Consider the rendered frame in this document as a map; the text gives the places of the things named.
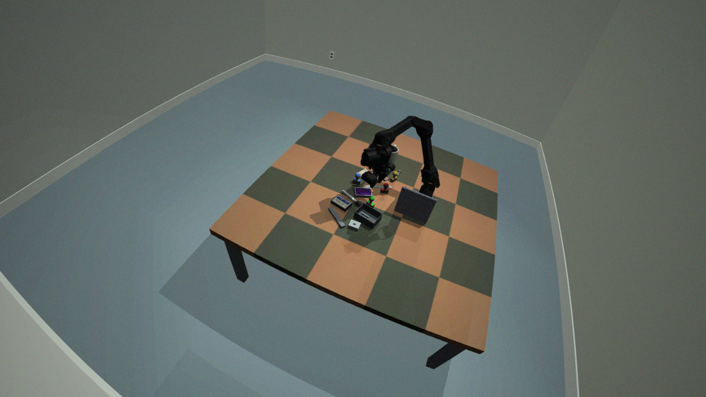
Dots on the blue stamp pad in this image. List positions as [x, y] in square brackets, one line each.
[341, 202]

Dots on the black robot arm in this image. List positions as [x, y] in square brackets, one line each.
[385, 138]

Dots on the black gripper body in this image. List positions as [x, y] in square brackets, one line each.
[379, 169]

